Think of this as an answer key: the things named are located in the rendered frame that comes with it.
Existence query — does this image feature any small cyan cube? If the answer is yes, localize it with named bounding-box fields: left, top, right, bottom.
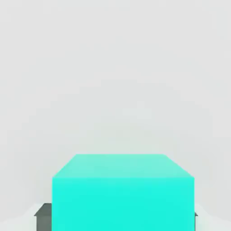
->
left=51, top=153, right=195, bottom=231

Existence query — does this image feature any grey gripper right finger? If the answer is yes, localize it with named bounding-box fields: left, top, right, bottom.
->
left=194, top=203, right=231, bottom=231

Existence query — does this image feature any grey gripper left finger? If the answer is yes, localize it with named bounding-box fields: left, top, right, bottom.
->
left=0, top=203, right=53, bottom=231

